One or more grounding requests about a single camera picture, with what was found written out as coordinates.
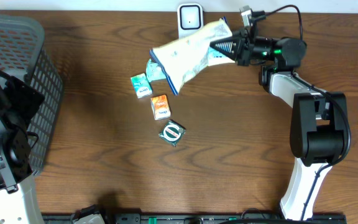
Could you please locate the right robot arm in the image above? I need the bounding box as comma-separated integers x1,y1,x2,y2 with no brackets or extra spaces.
210,29,351,221

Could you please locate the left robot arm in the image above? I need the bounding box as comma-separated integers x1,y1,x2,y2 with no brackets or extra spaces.
0,70,45,223

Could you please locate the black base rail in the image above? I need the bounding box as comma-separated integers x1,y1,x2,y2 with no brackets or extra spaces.
40,205,347,224

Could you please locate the orange tissue pack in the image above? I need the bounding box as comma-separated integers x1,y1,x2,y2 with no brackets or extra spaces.
150,95,171,120

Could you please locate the dark green round-logo packet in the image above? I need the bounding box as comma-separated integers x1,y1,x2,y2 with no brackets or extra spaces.
158,119,186,147

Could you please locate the teal wrapper packet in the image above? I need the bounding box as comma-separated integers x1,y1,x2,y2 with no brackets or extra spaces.
145,59,166,82

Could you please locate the dark plastic mesh basket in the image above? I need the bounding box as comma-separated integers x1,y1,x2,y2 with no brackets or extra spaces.
0,12,64,177

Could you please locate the teal tissue pack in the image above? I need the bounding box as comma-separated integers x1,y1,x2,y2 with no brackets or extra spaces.
131,73,152,98

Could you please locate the yellow chips snack bag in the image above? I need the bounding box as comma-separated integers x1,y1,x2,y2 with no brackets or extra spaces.
150,18,234,95

